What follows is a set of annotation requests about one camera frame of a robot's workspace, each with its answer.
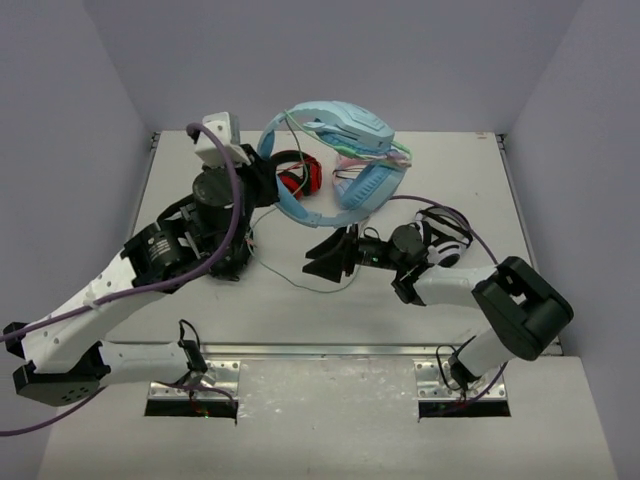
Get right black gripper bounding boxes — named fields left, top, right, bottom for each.
left=305, top=218, right=405, bottom=282

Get light blue headphones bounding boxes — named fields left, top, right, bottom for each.
left=257, top=100, right=413, bottom=228

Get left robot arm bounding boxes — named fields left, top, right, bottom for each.
left=1, top=144, right=278, bottom=407

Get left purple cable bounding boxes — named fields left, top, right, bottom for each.
left=0, top=122, right=246, bottom=439

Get red headphones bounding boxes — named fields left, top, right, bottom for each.
left=270, top=150, right=323, bottom=200

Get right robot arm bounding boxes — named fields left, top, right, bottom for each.
left=302, top=224, right=574, bottom=389

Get white black headphones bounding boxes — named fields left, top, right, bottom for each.
left=412, top=206, right=473, bottom=268

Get green headphone cable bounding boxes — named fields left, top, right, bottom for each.
left=249, top=110, right=416, bottom=294

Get metal rail bracket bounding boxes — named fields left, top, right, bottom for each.
left=107, top=342, right=506, bottom=401

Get pink blue cat-ear headphones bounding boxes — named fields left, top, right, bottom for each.
left=332, top=154, right=362, bottom=201

